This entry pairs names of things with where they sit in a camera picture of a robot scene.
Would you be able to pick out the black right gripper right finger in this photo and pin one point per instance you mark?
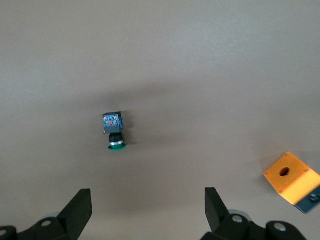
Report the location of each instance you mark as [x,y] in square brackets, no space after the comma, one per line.
[225,225]

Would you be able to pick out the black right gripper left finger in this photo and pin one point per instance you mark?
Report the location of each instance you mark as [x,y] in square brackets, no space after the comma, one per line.
[67,220]

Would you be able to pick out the green push button switch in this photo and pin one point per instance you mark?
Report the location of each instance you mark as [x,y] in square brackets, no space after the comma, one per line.
[112,125]

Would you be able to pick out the orange button enclosure box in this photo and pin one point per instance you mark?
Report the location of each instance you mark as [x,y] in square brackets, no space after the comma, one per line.
[292,180]

